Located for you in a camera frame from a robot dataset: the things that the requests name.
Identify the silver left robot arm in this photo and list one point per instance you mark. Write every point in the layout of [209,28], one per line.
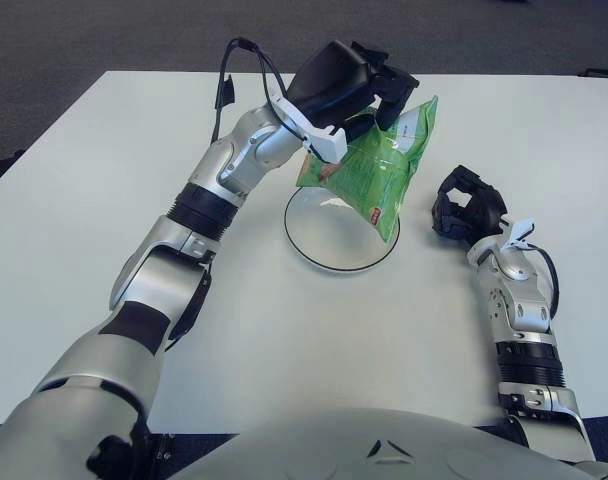
[154,280]

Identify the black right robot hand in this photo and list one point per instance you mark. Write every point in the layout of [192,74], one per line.
[484,207]

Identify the grey robot torso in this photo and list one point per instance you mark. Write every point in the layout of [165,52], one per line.
[384,445]

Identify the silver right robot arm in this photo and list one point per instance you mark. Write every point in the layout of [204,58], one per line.
[524,310]

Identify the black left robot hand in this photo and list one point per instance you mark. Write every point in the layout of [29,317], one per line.
[329,80]

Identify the black office chair base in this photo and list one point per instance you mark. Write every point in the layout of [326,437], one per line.
[604,72]

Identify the white plate with black rim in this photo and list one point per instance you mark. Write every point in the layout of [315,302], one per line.
[329,235]

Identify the green snack bag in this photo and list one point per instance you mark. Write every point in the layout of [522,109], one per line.
[379,175]

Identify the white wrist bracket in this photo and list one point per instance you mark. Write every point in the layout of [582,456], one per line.
[329,142]
[519,231]

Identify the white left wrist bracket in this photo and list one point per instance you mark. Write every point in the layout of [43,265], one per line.
[329,142]

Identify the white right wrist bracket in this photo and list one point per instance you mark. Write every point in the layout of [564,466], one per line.
[519,231]

